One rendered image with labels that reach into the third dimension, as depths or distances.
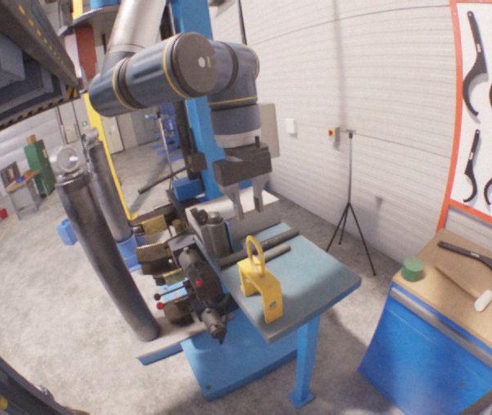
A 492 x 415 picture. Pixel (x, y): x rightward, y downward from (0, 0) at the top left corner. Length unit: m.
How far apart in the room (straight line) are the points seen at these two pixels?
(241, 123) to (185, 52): 0.21
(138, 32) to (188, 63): 0.20
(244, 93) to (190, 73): 0.17
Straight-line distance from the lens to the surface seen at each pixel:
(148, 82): 0.41
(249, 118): 0.52
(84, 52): 1.31
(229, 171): 0.55
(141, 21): 0.57
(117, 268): 1.62
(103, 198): 2.80
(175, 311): 1.67
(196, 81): 0.38
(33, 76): 0.58
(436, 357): 1.33
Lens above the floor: 1.72
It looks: 27 degrees down
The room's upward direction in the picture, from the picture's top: 9 degrees counter-clockwise
